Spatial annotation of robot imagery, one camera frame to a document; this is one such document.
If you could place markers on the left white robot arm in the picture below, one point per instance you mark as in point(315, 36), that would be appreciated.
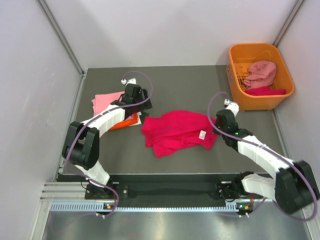
point(82, 142)

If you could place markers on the folded light pink t-shirt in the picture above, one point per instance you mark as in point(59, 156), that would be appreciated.
point(102, 101)

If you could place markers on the magenta shirt in basket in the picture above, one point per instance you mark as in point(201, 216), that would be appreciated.
point(265, 91)

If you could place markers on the magenta t-shirt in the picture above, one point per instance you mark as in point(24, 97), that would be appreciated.
point(177, 130)

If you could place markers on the orange plastic basket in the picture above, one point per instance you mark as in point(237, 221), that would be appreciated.
point(240, 57)

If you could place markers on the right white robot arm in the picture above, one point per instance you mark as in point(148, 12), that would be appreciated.
point(291, 185)

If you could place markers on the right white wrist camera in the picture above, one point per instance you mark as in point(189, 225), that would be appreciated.
point(232, 106)

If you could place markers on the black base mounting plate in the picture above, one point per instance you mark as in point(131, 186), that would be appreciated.
point(176, 190)

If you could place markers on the grey slotted cable duct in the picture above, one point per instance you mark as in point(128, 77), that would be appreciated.
point(102, 207)

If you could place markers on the dusty pink shirt in basket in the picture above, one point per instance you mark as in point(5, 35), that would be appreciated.
point(261, 74)

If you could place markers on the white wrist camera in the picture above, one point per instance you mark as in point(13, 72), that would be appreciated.
point(232, 106)
point(125, 82)

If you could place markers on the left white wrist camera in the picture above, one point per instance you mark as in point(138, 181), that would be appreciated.
point(125, 82)

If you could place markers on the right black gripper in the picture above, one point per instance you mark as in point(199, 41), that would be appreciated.
point(216, 122)

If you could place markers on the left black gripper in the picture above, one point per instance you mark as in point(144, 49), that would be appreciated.
point(145, 106)

